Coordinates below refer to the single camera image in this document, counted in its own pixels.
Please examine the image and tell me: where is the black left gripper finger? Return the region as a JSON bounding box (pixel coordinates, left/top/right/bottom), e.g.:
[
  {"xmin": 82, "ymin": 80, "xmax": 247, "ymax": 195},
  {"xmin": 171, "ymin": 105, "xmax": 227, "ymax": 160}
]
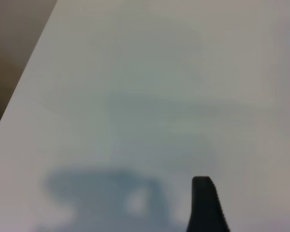
[{"xmin": 185, "ymin": 175, "xmax": 231, "ymax": 232}]

